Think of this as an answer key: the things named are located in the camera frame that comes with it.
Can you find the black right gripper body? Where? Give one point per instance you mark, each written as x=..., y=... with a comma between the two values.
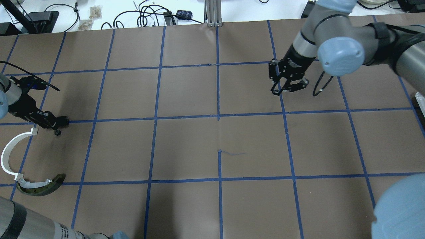
x=296, y=59

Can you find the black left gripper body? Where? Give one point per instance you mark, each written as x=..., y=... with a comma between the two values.
x=20, y=107

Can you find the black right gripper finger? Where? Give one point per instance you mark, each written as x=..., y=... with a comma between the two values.
x=292, y=87
x=277, y=87

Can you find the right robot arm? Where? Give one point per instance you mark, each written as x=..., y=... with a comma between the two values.
x=328, y=35

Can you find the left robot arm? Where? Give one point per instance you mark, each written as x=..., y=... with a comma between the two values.
x=15, y=99

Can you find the small black flat plate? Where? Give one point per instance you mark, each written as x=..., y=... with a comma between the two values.
x=61, y=121

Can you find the white curved plastic part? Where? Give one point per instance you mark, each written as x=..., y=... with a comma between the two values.
x=8, y=153

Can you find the dark brake shoe part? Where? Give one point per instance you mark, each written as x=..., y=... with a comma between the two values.
x=42, y=188

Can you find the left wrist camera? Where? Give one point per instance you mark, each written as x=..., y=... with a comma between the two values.
x=29, y=82

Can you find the aluminium frame post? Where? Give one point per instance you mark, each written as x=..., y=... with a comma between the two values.
x=213, y=13

